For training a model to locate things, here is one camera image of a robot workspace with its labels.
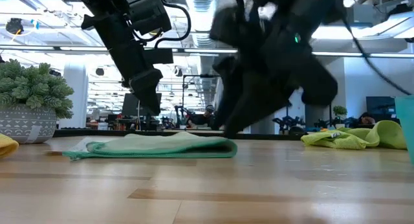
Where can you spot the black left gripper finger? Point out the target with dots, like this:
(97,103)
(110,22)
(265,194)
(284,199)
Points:
(147,88)

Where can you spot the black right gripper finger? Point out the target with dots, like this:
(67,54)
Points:
(233,81)
(258,101)

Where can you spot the pale green microfiber towel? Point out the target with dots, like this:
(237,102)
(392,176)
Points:
(155,146)

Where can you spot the lime green microfiber towel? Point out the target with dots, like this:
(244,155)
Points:
(355,138)

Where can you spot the green translucent plastic bin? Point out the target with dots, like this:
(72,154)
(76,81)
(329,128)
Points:
(407,127)

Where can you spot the black background robot arm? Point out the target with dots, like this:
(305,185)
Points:
(288,122)
(179,112)

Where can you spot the yellow microfiber towel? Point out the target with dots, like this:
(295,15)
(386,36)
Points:
(6,146)

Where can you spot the black computer monitor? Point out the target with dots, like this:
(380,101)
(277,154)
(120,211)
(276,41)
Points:
(127,107)
(378,105)

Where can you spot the person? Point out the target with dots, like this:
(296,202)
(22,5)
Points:
(208,110)
(366,118)

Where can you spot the small background potted plant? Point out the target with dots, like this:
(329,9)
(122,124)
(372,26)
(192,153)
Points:
(339,110)

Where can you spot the artificial succulent in patterned pot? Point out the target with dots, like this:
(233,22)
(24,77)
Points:
(29,88)

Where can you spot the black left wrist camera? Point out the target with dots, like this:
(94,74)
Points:
(148,13)

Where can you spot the corrugated silver ventilation duct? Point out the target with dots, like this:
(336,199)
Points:
(203,41)

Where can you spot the black aluminium table frame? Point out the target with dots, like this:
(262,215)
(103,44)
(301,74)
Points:
(97,133)

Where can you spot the black overhead camera unit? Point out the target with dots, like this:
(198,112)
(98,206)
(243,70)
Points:
(14,26)

